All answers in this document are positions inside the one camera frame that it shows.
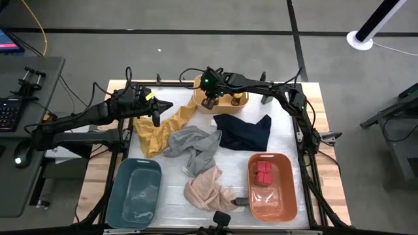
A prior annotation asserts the orange plastic bin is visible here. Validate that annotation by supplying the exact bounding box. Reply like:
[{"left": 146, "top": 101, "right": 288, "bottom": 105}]
[{"left": 247, "top": 152, "right": 298, "bottom": 223}]

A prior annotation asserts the yellow cable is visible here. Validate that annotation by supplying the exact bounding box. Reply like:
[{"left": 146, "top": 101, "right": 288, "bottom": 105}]
[{"left": 21, "top": 0, "right": 48, "bottom": 57}]

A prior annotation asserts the beige pink cloth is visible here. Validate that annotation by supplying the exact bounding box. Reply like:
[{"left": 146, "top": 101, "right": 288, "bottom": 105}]
[{"left": 184, "top": 165, "right": 239, "bottom": 212}]

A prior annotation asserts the grey desk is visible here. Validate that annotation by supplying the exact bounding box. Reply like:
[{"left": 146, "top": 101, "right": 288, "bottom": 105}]
[{"left": 0, "top": 55, "right": 66, "bottom": 218}]

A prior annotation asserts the grey cloth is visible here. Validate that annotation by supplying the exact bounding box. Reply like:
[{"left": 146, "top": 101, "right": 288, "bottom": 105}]
[{"left": 162, "top": 125, "right": 223, "bottom": 178}]

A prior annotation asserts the teal plastic bin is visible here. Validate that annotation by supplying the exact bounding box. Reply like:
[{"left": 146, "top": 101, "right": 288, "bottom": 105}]
[{"left": 104, "top": 158, "right": 163, "bottom": 230}]

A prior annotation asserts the white plastic table mat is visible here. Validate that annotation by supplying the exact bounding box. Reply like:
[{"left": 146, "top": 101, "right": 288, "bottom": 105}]
[{"left": 127, "top": 85, "right": 310, "bottom": 229}]

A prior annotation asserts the white cable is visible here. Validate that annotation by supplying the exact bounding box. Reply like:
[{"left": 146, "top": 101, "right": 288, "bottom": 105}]
[{"left": 372, "top": 40, "right": 418, "bottom": 57}]

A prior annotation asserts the computer monitor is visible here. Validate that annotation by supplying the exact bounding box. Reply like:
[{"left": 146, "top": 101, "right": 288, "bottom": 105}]
[{"left": 0, "top": 27, "right": 25, "bottom": 55}]

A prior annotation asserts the black metal table frame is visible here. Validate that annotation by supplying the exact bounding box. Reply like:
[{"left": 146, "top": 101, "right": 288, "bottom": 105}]
[{"left": 76, "top": 80, "right": 350, "bottom": 235}]

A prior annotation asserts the yellow plastic bin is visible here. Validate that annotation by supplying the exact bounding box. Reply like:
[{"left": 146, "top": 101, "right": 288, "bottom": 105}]
[{"left": 192, "top": 74, "right": 249, "bottom": 114}]

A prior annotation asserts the mustard yellow cloth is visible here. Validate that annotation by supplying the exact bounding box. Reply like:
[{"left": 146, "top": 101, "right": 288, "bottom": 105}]
[{"left": 133, "top": 97, "right": 199, "bottom": 159}]

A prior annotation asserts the black metal stand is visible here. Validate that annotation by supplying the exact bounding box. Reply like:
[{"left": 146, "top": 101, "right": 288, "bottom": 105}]
[{"left": 359, "top": 81, "right": 418, "bottom": 190}]

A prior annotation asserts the black keyboard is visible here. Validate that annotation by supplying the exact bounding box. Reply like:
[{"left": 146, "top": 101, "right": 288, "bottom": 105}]
[{"left": 0, "top": 97, "right": 23, "bottom": 133}]

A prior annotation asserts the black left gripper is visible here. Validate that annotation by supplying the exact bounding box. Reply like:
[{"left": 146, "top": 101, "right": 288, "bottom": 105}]
[{"left": 137, "top": 87, "right": 174, "bottom": 128}]

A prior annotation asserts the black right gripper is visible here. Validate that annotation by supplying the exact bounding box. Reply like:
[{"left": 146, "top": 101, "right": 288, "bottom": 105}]
[{"left": 198, "top": 67, "right": 229, "bottom": 110}]

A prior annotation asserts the navy blue cloth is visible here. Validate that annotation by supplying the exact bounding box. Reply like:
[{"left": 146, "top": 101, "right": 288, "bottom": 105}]
[{"left": 208, "top": 113, "right": 272, "bottom": 151}]

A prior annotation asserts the black computer mouse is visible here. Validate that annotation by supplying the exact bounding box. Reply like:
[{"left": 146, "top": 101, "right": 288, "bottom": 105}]
[{"left": 12, "top": 142, "right": 33, "bottom": 169}]

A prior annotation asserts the black clamp stand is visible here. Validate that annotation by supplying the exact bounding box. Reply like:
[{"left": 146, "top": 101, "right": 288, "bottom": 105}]
[{"left": 9, "top": 67, "right": 46, "bottom": 99}]

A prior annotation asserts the white pole floor stand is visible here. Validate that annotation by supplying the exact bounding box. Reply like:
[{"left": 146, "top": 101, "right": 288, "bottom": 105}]
[{"left": 346, "top": 0, "right": 409, "bottom": 52}]

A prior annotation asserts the black camera on mount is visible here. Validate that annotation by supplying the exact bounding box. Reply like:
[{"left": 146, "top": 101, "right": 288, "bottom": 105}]
[{"left": 211, "top": 210, "right": 232, "bottom": 235}]

